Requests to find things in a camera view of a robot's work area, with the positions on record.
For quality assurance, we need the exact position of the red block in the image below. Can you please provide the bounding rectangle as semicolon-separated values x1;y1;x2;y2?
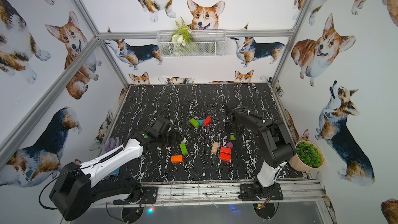
219;153;231;162
220;147;232;155
203;117;212;127

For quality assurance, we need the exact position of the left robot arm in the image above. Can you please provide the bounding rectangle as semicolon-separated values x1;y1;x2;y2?
49;117;173;222

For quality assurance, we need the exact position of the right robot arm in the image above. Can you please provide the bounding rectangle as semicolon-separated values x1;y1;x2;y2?
223;104;296;194

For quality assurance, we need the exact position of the orange block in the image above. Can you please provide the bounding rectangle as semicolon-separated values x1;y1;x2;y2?
171;155;183;163

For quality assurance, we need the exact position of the natural wood block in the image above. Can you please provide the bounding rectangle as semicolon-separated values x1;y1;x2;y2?
211;142;219;155

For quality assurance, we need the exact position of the beige pot with plant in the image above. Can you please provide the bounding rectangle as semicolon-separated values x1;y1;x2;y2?
289;141;324;172

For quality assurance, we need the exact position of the green fern with flower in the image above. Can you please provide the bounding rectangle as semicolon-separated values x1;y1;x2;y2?
171;17;194;56

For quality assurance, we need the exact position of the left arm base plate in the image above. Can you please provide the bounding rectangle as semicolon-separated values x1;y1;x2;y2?
113;187;159;205

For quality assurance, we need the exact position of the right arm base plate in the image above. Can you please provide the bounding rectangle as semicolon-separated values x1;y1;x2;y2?
238;182;284;201

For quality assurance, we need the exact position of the white wire basket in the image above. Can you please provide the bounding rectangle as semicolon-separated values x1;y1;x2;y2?
157;30;227;58

